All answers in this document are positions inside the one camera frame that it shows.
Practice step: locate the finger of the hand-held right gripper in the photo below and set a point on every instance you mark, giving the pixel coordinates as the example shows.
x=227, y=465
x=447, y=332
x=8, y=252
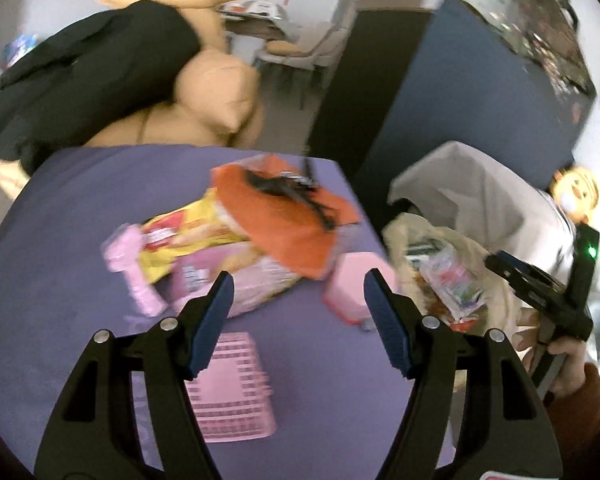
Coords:
x=515, y=261
x=510, y=280

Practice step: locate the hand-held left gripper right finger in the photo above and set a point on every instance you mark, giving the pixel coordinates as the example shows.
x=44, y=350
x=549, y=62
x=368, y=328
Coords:
x=387, y=320

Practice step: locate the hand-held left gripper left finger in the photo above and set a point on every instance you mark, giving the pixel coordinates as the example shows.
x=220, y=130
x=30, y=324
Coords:
x=212, y=320

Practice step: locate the pink snack packet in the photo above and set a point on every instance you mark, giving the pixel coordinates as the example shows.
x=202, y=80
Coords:
x=260, y=275

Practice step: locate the bin with beige plastic bag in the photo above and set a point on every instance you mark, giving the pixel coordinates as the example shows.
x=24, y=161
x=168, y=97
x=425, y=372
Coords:
x=405, y=235

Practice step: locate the yellow snack packet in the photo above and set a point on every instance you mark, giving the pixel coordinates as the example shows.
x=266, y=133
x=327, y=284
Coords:
x=190, y=230

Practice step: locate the pink plastic toy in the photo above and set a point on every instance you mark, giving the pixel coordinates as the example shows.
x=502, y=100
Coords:
x=130, y=260

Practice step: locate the orange snack packet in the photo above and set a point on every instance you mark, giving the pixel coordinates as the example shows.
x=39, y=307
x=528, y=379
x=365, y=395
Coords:
x=290, y=230

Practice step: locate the person's right forearm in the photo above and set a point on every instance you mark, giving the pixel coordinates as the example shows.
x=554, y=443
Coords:
x=575, y=420

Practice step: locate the person's right hand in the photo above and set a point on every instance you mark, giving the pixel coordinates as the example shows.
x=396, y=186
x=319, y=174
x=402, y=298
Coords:
x=572, y=360

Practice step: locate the pink plastic box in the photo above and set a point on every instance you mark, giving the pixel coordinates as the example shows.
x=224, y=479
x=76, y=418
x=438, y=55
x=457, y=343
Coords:
x=352, y=285

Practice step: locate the pink plastic basket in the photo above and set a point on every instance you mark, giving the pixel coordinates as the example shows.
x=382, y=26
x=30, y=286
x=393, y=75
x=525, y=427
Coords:
x=235, y=395

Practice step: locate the yellow duck plush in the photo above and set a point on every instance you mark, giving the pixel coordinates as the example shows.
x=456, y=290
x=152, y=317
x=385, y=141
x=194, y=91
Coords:
x=575, y=192

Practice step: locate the tan beanbag sofa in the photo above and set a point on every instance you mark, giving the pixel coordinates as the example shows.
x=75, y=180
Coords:
x=215, y=85

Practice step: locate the dark glass display cabinet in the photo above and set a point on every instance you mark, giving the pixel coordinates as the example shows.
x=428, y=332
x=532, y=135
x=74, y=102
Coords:
x=370, y=70

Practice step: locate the black jacket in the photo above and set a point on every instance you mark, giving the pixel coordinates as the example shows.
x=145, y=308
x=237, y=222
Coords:
x=90, y=70

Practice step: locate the grey chair with tan cushion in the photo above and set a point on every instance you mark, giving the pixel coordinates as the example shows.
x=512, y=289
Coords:
x=300, y=55

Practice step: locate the dining table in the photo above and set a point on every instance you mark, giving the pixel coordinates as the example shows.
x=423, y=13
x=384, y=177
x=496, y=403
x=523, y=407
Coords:
x=260, y=22

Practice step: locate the white table food cover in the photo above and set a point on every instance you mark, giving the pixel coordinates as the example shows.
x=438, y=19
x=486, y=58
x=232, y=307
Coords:
x=250, y=8

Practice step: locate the blue glittery gift bag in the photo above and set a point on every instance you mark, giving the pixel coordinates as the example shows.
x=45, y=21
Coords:
x=20, y=50

